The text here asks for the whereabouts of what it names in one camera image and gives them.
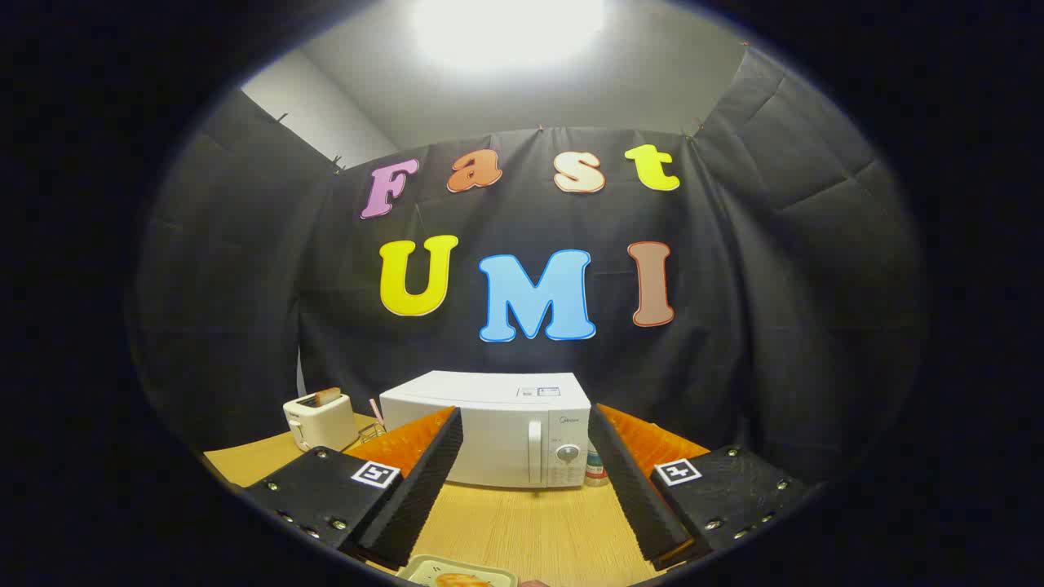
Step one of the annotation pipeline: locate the white toaster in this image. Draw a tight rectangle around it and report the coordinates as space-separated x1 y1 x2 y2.
283 391 360 452

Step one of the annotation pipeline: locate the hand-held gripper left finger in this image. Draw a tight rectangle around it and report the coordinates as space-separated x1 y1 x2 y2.
242 406 464 572

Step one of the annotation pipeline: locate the white microwave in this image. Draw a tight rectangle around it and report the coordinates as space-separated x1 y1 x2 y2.
379 371 592 490

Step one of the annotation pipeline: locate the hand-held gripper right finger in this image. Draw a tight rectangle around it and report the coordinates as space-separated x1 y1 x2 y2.
587 404 808 572

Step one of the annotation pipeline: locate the white patterned plate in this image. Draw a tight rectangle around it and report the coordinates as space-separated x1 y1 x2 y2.
397 554 519 587

